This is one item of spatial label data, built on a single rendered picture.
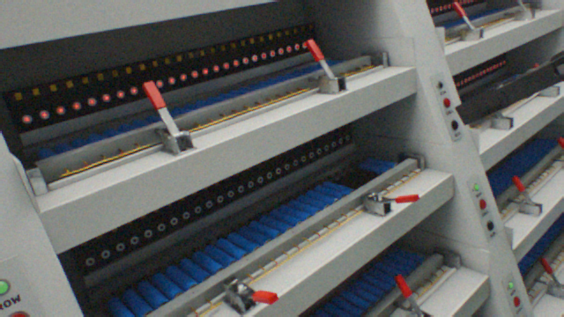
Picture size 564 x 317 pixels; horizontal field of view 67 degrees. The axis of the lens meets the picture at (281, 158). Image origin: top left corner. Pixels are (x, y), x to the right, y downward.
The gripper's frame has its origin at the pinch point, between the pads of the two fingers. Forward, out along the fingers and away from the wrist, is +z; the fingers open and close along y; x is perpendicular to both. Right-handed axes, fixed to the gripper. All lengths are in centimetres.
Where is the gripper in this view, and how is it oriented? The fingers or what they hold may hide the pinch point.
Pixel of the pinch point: (487, 102)
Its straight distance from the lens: 66.1
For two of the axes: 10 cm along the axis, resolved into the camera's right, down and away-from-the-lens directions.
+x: 4.6, 8.8, -0.7
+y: -7.4, 3.5, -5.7
